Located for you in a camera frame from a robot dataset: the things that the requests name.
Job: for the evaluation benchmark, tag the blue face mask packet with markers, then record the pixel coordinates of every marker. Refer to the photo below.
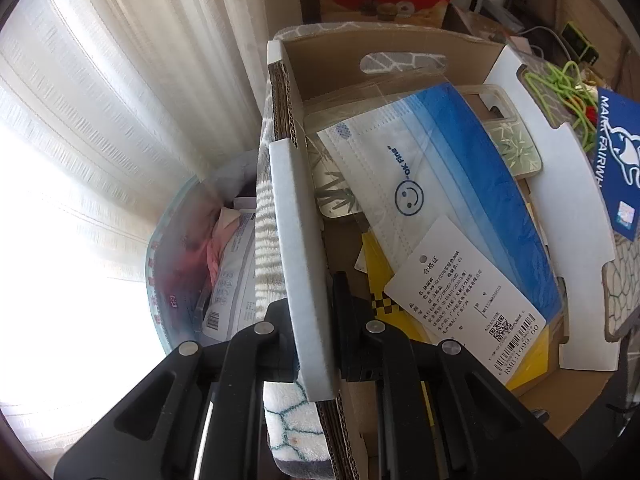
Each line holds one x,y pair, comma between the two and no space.
468,262

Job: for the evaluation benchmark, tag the clear bag with papers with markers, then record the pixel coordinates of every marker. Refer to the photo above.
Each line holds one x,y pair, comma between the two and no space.
200,264

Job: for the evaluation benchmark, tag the cardboard tray box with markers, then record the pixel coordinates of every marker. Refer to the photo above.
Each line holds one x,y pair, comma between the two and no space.
563,200

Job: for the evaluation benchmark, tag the grey white patterned blanket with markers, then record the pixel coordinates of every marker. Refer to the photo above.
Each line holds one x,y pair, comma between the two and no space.
335,441

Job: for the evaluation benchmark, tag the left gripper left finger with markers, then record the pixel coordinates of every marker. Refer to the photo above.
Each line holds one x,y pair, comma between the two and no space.
197,415

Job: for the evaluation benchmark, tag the green bamboo phone case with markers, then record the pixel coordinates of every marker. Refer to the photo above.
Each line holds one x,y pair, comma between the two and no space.
499,116

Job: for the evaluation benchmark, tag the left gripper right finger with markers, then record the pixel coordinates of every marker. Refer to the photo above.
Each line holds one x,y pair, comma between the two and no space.
441,414

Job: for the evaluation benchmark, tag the yellow checkered envelope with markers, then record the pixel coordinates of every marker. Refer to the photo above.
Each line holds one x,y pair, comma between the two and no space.
372,262

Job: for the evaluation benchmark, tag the blue whale card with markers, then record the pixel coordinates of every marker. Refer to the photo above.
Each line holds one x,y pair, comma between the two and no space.
616,160

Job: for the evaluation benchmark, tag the green yellow portable device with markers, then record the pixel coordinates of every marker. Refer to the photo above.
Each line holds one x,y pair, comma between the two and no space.
581,48

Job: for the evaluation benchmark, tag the white sheer curtain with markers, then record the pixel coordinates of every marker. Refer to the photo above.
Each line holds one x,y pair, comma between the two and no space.
108,107

